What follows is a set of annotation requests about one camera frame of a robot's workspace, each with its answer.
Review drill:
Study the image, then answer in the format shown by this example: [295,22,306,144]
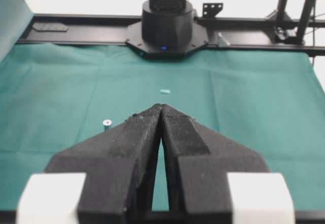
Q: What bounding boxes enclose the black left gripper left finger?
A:
[45,104,162,223]

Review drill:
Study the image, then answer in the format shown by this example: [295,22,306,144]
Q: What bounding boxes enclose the small silver metal shaft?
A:
[102,119,112,131]

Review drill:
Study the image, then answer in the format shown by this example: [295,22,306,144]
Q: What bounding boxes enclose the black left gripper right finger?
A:
[160,105,269,215]

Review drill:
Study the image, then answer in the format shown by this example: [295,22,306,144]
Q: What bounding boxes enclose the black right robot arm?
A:
[128,0,270,223]

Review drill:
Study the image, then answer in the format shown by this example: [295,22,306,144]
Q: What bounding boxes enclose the black aluminium frame rail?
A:
[17,14,324,57]

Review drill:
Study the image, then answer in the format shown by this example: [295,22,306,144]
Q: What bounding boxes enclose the green table cloth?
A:
[1,0,324,211]

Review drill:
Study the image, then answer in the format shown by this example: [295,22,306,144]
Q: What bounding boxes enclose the black camera stand frame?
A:
[266,0,324,45]

